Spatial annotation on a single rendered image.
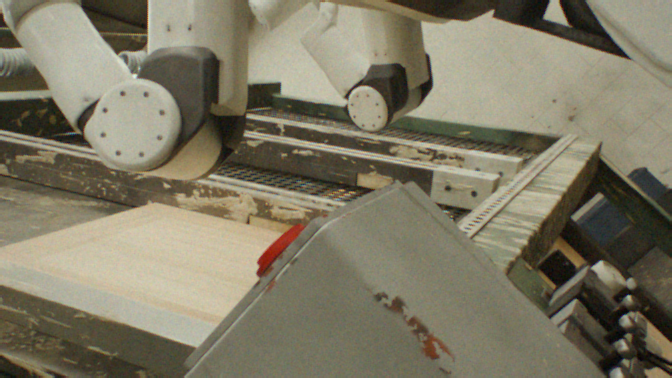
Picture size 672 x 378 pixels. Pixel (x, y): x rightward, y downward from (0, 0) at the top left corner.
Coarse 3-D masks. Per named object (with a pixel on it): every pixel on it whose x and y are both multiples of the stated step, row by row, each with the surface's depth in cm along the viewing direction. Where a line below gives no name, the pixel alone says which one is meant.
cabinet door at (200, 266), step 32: (96, 224) 105; (128, 224) 106; (160, 224) 108; (192, 224) 109; (224, 224) 110; (0, 256) 89; (32, 256) 90; (64, 256) 92; (96, 256) 93; (128, 256) 94; (160, 256) 95; (192, 256) 96; (224, 256) 97; (256, 256) 98; (96, 288) 82; (128, 288) 83; (160, 288) 84; (192, 288) 85; (224, 288) 86
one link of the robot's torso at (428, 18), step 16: (320, 0) 77; (336, 0) 77; (352, 0) 78; (368, 0) 77; (384, 0) 76; (400, 0) 74; (416, 0) 73; (432, 0) 72; (448, 0) 72; (464, 0) 71; (480, 0) 75; (496, 0) 76; (416, 16) 76; (432, 16) 74; (448, 16) 75; (464, 16) 80
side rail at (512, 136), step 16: (272, 96) 271; (288, 96) 272; (288, 112) 269; (304, 112) 266; (320, 112) 263; (336, 112) 260; (416, 128) 248; (432, 128) 245; (448, 128) 242; (464, 128) 240; (480, 128) 238; (496, 128) 235; (512, 128) 238; (512, 144) 234; (528, 144) 232; (544, 144) 229
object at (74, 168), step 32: (0, 160) 134; (32, 160) 130; (64, 160) 127; (96, 160) 124; (96, 192) 125; (128, 192) 121; (160, 192) 118; (192, 192) 115; (224, 192) 113; (256, 192) 111; (288, 192) 113; (288, 224) 108
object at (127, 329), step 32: (0, 288) 76; (32, 288) 75; (64, 288) 76; (32, 320) 74; (64, 320) 72; (96, 320) 70; (128, 320) 70; (160, 320) 70; (192, 320) 71; (128, 352) 69; (160, 352) 67; (192, 352) 66
